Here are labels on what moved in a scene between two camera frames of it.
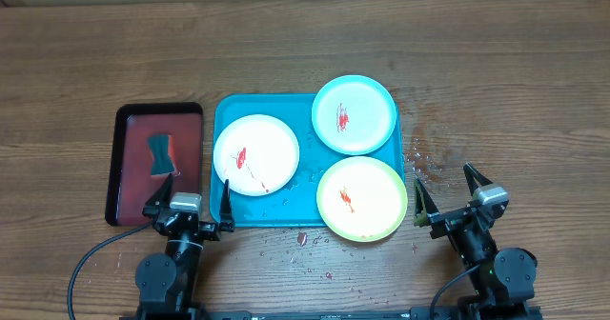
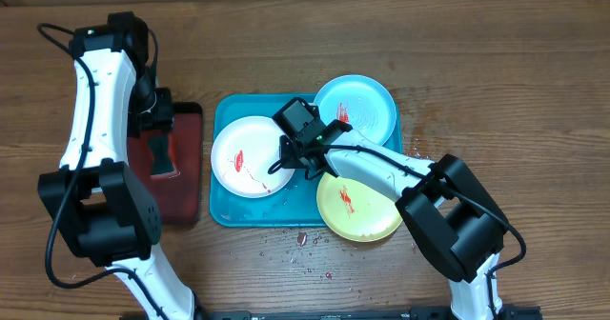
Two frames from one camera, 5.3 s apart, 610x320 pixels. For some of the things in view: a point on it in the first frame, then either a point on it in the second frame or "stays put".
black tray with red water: (130, 181) stays put
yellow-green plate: (362, 199) stays put
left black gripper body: (209, 231) -> (153, 110)
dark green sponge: (159, 149) stays put
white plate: (257, 154) stays put
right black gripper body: (451, 222) -> (299, 154)
